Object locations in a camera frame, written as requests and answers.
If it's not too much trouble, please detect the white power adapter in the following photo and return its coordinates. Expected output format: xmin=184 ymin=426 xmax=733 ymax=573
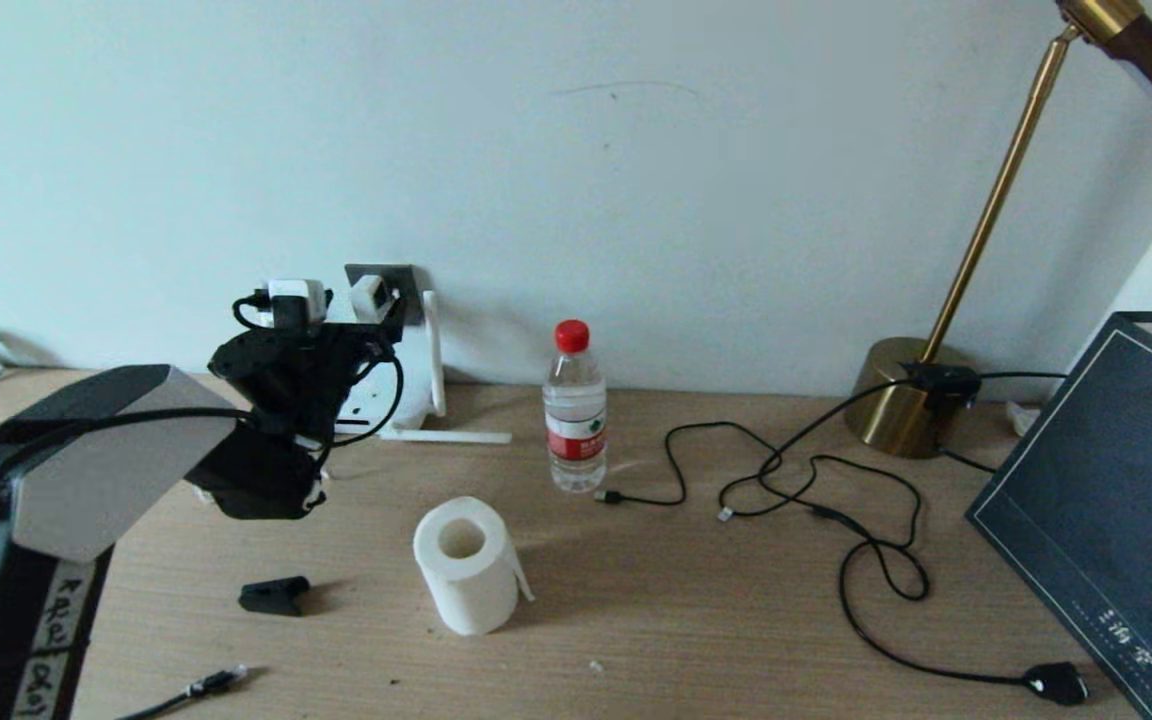
xmin=351 ymin=275 xmax=394 ymax=321

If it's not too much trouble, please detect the black ethernet cable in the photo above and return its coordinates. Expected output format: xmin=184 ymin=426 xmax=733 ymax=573
xmin=116 ymin=663 xmax=253 ymax=720

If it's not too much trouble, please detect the white router with antennas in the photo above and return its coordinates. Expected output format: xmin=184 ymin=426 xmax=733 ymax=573
xmin=341 ymin=290 xmax=514 ymax=446

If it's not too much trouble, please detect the clear water bottle red cap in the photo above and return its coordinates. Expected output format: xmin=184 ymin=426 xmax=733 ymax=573
xmin=542 ymin=320 xmax=608 ymax=494

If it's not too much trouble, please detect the small black plastic clip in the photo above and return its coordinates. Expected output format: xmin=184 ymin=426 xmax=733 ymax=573
xmin=239 ymin=575 xmax=313 ymax=616

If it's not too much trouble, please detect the white toilet paper roll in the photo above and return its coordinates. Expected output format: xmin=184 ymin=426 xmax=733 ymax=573
xmin=413 ymin=496 xmax=535 ymax=637

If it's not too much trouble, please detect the brass desk lamp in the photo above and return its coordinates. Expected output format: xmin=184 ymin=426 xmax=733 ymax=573
xmin=841 ymin=0 xmax=1152 ymax=459

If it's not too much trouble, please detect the dark blue gift bag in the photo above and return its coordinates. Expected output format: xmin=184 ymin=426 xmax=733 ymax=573
xmin=966 ymin=300 xmax=1152 ymax=720

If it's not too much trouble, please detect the grey wall socket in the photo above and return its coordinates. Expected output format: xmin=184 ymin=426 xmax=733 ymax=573
xmin=346 ymin=264 xmax=429 ymax=329

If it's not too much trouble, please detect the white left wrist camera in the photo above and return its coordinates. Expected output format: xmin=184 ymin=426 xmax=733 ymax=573
xmin=266 ymin=279 xmax=329 ymax=326

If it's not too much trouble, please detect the black left wrist camera cable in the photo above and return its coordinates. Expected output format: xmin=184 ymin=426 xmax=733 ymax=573
xmin=0 ymin=290 xmax=405 ymax=601

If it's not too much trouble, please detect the black USB cable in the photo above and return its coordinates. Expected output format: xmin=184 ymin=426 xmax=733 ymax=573
xmin=594 ymin=422 xmax=787 ymax=521

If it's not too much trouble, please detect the black lamp power cord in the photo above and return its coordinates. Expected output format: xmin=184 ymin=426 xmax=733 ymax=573
xmin=716 ymin=372 xmax=1089 ymax=706

